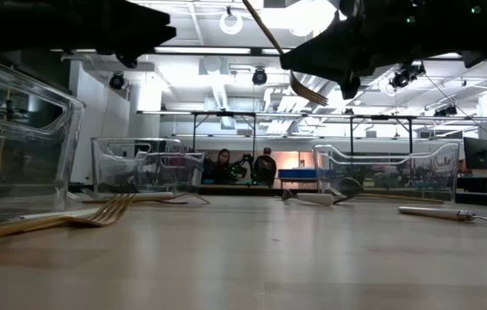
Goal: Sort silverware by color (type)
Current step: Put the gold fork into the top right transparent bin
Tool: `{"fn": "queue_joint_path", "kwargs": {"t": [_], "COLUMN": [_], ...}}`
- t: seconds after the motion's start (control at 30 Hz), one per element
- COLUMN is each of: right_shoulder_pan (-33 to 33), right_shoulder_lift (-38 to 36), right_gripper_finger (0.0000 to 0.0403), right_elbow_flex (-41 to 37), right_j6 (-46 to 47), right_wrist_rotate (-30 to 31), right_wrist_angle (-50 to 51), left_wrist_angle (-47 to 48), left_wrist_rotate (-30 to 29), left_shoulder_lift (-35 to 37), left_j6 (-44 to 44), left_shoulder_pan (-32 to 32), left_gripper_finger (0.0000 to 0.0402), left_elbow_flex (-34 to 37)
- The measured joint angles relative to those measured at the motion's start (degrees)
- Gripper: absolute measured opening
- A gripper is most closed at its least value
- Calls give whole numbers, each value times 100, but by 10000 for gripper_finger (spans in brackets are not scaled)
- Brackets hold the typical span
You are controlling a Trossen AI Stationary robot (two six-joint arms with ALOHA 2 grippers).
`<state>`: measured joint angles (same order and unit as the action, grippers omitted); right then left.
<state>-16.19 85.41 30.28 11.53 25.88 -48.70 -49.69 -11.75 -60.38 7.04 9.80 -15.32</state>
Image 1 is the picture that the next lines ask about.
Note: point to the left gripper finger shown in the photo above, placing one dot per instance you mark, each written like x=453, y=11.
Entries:
x=148, y=28

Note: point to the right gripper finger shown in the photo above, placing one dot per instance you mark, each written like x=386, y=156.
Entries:
x=333, y=51

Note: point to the small background robot arm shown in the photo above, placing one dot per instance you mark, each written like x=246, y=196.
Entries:
x=245, y=161

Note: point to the black ceiling light cluster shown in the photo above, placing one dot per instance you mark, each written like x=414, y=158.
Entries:
x=445, y=111
x=400, y=79

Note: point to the black ceiling spotlight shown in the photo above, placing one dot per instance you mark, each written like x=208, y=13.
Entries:
x=116, y=82
x=259, y=77

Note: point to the blue crate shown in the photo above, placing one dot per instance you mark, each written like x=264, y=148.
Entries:
x=295, y=173

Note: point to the person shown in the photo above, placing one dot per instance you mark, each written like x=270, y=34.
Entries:
x=222, y=168
x=264, y=170

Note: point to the black monitor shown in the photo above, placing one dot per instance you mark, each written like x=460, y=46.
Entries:
x=476, y=153

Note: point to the clear plastic bin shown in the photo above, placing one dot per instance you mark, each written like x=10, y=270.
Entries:
x=398, y=181
x=23, y=172
x=144, y=172

